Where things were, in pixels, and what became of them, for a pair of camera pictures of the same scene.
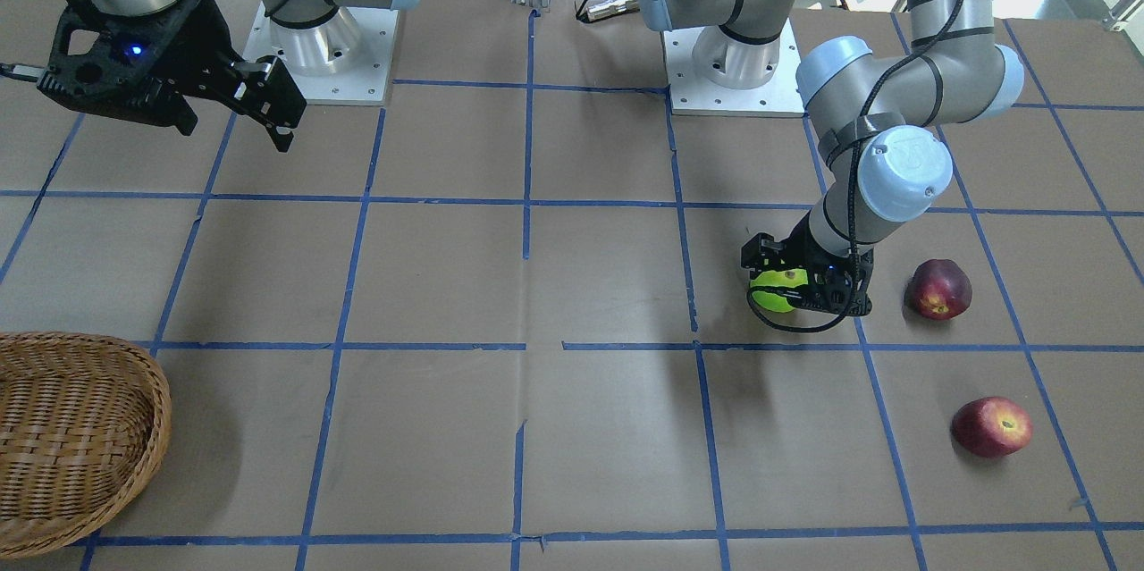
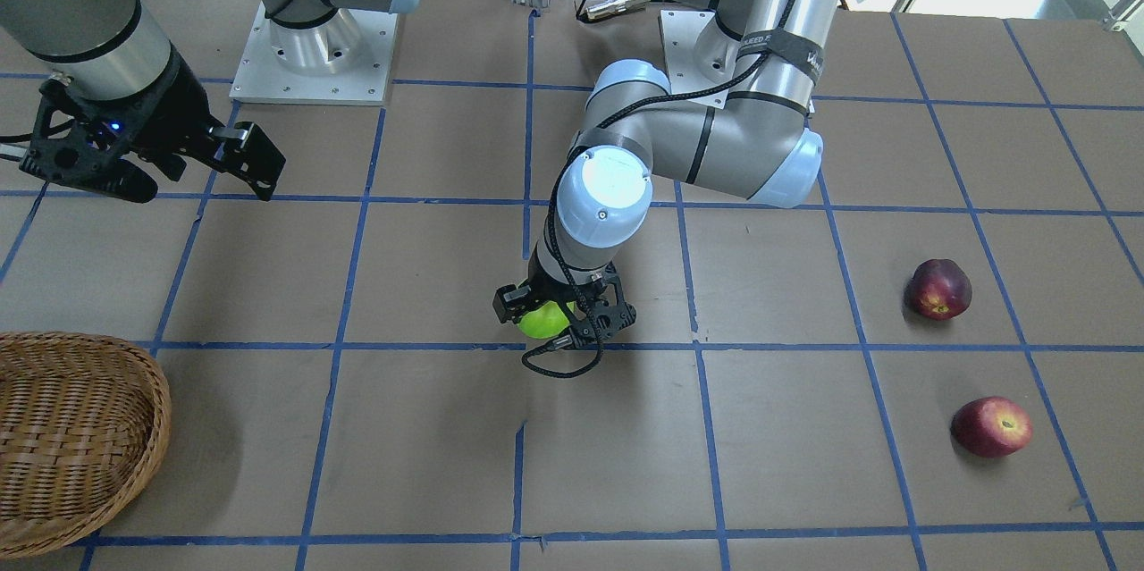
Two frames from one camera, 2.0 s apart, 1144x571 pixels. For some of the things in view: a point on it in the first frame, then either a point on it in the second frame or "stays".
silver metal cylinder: x=622 y=4 stays
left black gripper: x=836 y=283 -> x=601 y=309
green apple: x=772 y=278 -> x=549 y=321
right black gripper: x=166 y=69 -> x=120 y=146
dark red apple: x=937 y=289 stays
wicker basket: x=83 y=423 stays
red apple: x=991 y=426 stays
